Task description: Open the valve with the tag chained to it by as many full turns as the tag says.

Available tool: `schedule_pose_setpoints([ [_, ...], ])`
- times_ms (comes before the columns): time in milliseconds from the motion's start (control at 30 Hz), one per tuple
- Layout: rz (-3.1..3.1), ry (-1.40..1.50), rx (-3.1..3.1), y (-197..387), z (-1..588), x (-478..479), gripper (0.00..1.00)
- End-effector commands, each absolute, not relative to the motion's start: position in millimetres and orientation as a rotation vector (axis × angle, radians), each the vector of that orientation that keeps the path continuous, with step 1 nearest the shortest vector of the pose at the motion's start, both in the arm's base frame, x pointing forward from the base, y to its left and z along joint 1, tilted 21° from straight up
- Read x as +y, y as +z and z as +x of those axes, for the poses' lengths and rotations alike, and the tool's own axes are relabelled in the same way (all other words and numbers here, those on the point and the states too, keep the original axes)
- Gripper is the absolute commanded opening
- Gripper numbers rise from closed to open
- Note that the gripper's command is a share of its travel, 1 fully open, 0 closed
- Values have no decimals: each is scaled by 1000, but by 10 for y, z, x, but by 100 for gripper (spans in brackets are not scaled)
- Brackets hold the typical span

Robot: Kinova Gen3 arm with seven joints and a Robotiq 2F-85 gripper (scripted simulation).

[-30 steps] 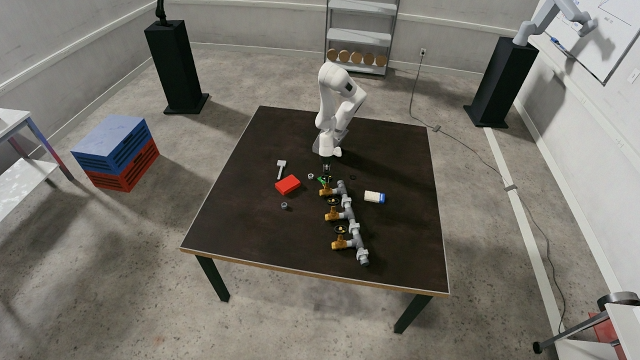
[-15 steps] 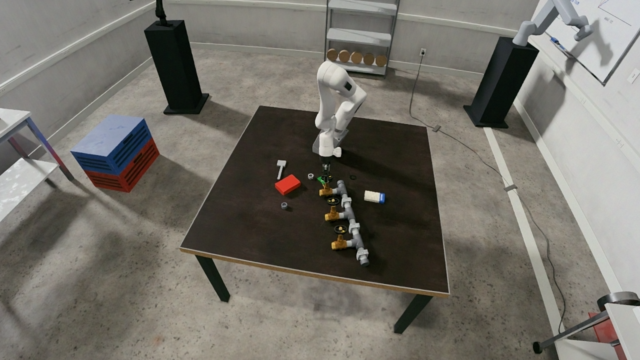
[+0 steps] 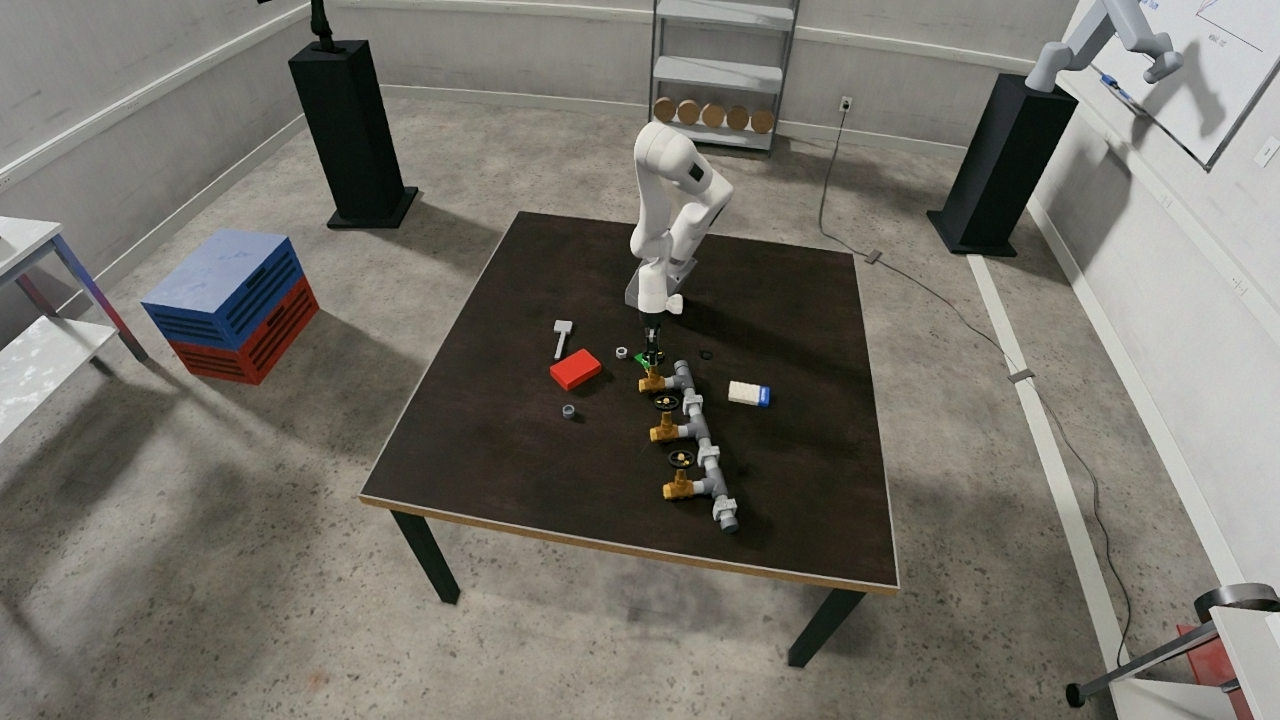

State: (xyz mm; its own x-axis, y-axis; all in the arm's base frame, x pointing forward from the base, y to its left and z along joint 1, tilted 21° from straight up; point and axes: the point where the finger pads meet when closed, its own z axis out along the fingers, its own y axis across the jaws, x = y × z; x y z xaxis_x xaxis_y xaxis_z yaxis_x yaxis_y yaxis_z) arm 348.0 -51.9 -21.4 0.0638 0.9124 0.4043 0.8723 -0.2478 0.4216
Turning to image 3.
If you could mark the red rectangular block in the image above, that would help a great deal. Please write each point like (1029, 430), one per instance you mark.
(575, 369)

